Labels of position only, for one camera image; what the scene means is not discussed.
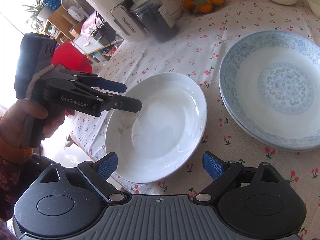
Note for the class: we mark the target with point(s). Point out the red chair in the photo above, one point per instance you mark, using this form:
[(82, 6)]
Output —
[(71, 58)]

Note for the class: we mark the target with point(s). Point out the blue patterned porcelain plate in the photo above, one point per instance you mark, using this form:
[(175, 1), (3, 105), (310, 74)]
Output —
[(269, 83)]

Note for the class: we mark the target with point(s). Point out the orange patterned sleeve forearm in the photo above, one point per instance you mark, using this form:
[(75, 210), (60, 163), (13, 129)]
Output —
[(12, 160)]

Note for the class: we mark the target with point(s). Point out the plain white plate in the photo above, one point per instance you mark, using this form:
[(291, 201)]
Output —
[(156, 141)]

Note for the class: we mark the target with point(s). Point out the cherry print tablecloth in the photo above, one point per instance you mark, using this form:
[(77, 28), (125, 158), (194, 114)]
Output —
[(197, 52)]

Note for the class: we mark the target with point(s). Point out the dark glass jar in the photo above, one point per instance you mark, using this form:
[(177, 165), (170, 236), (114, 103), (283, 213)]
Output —
[(157, 19)]

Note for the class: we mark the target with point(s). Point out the person left hand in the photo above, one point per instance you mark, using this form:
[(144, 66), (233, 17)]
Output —
[(12, 121)]

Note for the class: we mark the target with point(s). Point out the wooden shelf unit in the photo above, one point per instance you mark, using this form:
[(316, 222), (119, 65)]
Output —
[(69, 23)]

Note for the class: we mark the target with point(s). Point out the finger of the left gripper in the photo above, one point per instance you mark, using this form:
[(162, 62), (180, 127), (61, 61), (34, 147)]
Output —
[(119, 102), (107, 83)]

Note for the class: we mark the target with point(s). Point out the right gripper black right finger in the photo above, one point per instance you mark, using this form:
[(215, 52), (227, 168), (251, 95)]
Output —
[(224, 175)]

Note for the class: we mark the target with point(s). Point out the medium cream bowl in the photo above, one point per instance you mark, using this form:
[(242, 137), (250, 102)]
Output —
[(315, 7)]

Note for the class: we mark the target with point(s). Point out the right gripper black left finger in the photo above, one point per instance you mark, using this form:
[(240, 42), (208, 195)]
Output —
[(97, 174)]

